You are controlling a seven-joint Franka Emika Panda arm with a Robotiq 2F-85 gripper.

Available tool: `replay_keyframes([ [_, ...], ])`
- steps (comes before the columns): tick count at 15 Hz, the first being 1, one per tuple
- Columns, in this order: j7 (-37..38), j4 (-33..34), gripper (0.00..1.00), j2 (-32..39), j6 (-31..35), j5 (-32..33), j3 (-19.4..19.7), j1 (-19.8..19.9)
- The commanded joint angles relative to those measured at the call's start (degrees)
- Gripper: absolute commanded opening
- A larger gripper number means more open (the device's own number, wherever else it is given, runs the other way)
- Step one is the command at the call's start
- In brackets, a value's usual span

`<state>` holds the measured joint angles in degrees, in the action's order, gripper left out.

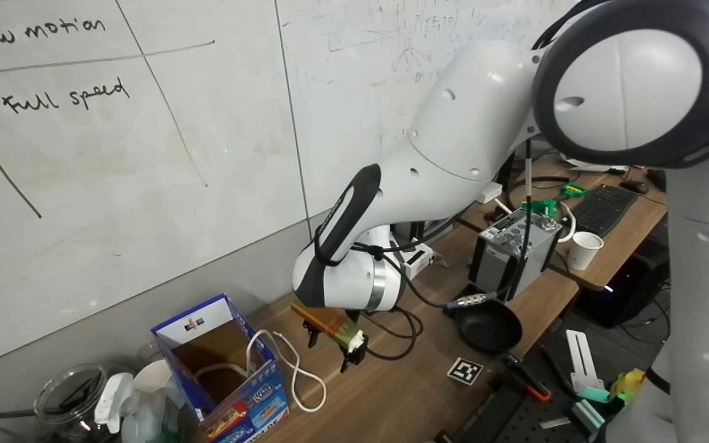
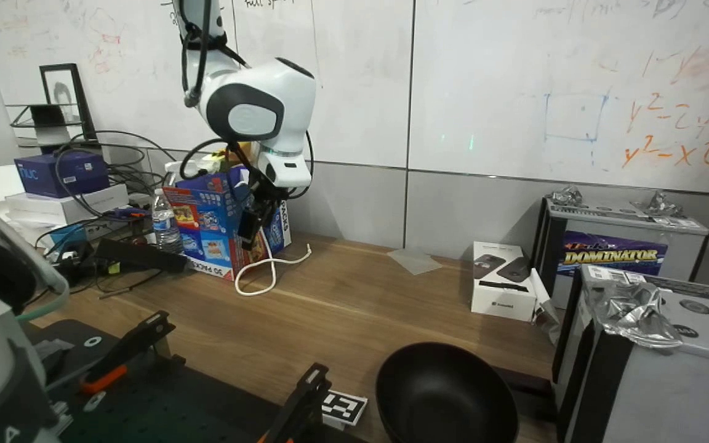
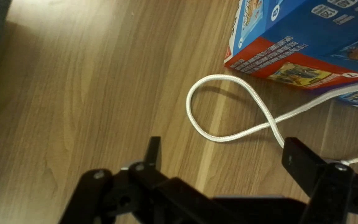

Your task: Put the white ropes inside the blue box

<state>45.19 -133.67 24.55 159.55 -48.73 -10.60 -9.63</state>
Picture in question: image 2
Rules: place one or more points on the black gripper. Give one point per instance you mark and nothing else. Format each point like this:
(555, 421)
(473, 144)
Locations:
(258, 196)

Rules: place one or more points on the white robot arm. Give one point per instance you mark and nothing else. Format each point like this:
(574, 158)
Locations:
(289, 89)

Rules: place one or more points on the blue cardboard box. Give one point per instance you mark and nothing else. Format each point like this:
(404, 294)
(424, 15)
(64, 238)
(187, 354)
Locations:
(208, 223)

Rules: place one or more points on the white flat box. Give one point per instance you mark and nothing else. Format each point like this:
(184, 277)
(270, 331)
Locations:
(66, 208)

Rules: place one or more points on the small dark blue box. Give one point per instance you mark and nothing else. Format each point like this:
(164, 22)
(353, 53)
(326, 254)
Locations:
(59, 174)

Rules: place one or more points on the white phone box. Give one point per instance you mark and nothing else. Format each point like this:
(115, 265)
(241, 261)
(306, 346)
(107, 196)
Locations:
(497, 297)

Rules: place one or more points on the clear plastic water bottle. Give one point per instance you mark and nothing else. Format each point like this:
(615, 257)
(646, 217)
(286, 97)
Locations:
(162, 225)

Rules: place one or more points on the white spray bottle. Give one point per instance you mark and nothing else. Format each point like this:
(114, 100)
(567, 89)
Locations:
(176, 171)

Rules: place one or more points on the long black tool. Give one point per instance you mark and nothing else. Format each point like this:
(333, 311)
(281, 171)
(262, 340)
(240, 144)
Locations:
(129, 257)

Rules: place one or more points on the grey paper sheet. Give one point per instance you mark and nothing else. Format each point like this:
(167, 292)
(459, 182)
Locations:
(413, 261)

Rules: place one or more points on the blue glue gun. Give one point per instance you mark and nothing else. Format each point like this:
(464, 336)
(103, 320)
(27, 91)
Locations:
(66, 238)

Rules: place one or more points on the black white marker tag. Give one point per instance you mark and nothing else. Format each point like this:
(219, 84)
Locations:
(343, 410)

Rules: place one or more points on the black table mat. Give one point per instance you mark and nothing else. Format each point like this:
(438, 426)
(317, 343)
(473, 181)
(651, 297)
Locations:
(164, 410)

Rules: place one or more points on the grey metal stand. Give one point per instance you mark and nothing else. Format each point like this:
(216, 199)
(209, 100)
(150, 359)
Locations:
(46, 123)

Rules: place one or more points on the black frying pan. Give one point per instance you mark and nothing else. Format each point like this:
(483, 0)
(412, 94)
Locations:
(444, 395)

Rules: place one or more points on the small crumpled aluminium foil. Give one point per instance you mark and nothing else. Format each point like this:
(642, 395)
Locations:
(567, 198)
(661, 204)

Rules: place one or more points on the large crumpled aluminium foil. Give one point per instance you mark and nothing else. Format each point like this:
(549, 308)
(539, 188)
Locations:
(629, 308)

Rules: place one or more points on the large grey case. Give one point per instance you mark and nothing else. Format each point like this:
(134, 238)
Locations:
(674, 385)

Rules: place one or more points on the black picture frame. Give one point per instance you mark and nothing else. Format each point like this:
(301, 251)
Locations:
(73, 101)

